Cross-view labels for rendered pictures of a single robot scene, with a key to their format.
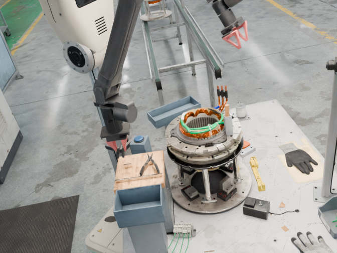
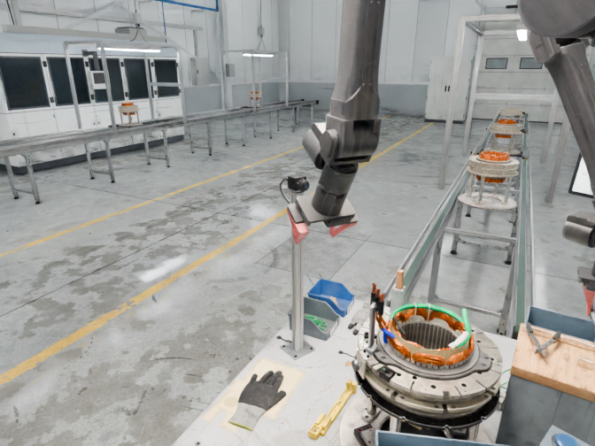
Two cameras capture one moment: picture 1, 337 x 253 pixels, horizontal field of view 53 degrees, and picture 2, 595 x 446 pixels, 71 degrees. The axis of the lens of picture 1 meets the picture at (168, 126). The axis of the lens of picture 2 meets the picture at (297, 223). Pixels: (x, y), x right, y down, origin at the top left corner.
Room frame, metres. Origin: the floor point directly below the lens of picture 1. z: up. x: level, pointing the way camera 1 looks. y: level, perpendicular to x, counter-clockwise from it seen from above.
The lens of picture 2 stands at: (2.04, -0.03, 1.70)
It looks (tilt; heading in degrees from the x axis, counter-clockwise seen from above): 21 degrees down; 208
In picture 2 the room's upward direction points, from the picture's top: straight up
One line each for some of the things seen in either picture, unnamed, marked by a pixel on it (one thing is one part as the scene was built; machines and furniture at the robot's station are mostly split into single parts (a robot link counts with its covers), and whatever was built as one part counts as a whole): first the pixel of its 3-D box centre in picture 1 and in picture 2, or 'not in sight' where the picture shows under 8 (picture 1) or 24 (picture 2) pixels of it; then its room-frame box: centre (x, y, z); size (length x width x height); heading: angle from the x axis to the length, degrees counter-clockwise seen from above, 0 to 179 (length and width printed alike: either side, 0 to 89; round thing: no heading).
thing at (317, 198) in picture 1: (324, 194); (297, 348); (0.98, -0.59, 0.78); 0.09 x 0.09 x 0.01; 65
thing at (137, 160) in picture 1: (140, 171); (560, 359); (1.04, 0.14, 1.05); 0.20 x 0.19 x 0.02; 176
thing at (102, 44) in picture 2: not in sight; (131, 86); (-2.96, -5.75, 1.39); 1.56 x 0.82 x 1.29; 0
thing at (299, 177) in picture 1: (300, 158); (258, 393); (1.23, -0.59, 0.78); 0.31 x 0.19 x 0.01; 0
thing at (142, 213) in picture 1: (146, 224); (551, 367); (0.89, 0.15, 0.92); 0.17 x 0.11 x 0.28; 86
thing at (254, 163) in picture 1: (257, 171); (334, 407); (1.19, -0.36, 0.80); 0.22 x 0.04 x 0.03; 174
